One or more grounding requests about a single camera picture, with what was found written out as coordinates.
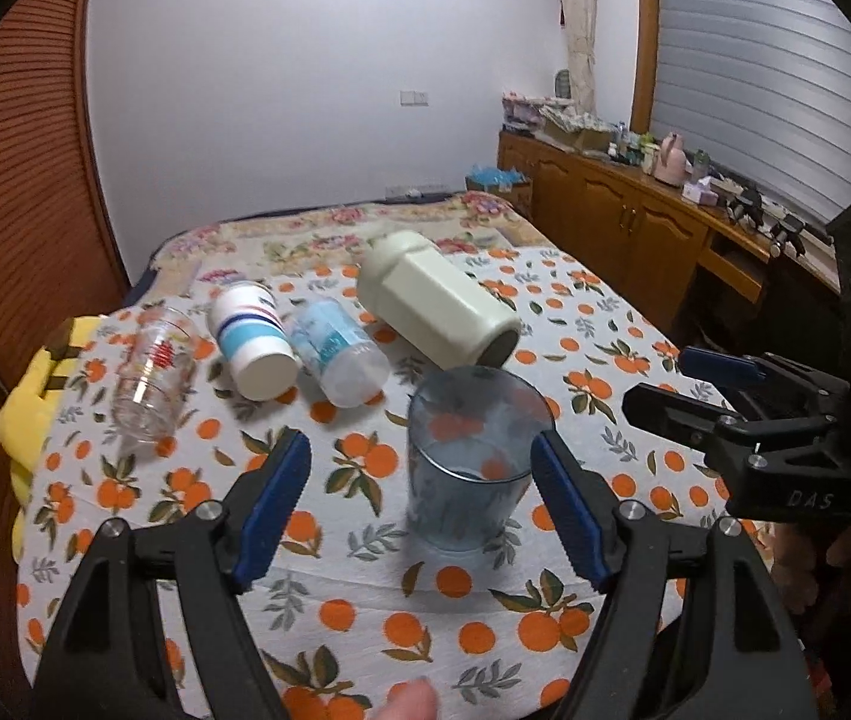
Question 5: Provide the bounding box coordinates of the cardboard box with papers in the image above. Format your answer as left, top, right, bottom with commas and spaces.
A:
541, 106, 616, 152

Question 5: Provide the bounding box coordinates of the yellow plush toy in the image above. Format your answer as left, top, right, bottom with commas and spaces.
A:
0, 313, 106, 565

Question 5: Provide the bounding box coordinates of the pile of folded cloths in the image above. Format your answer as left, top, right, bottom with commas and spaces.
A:
502, 92, 577, 130

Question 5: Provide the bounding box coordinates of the blue plastic bag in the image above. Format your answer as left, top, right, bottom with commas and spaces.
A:
466, 163, 532, 194

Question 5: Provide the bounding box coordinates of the blue-grey transparent cup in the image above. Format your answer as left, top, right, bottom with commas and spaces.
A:
406, 366, 555, 554

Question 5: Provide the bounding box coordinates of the orange fruit print tablecloth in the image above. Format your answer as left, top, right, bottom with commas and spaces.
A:
16, 246, 772, 720

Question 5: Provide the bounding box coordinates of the floral blanket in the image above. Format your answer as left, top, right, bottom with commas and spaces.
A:
151, 190, 548, 293

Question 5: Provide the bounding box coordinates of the wooden slatted door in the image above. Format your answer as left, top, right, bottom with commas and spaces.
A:
0, 0, 131, 398

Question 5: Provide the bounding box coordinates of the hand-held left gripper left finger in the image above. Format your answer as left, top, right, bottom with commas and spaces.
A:
32, 427, 314, 720

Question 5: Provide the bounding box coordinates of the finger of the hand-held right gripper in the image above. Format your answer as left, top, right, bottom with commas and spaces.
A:
621, 382, 772, 470
678, 346, 850, 425

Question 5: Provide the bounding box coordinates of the person's right hand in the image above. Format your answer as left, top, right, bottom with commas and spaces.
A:
766, 519, 851, 616

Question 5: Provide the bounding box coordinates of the beige curtain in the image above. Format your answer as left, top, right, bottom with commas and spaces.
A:
555, 0, 601, 119

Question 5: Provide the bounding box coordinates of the black clamp tool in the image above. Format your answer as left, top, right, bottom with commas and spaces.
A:
769, 213, 809, 257
726, 189, 766, 227

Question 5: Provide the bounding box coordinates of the light blue printed plastic cup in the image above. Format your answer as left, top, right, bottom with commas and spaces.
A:
286, 297, 391, 408

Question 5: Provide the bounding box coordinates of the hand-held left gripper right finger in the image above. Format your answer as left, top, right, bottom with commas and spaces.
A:
529, 429, 821, 720

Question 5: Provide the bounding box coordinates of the white cup with blue stripes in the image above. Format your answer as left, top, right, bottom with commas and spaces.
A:
207, 280, 299, 401

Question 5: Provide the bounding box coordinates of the person's left hand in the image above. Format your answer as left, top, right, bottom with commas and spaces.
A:
374, 676, 440, 720

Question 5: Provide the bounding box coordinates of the pink kettle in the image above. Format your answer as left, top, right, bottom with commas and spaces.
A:
654, 131, 691, 185

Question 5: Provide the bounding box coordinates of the wooden sideboard cabinet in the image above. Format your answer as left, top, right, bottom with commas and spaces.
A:
498, 127, 847, 335

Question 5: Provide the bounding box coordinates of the clear glass cup red print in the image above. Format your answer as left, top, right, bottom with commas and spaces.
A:
111, 307, 199, 443

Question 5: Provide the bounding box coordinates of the cream square bottle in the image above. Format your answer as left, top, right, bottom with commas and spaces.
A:
355, 230, 523, 369

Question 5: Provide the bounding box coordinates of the grey window blind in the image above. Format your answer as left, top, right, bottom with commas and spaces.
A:
651, 0, 851, 212

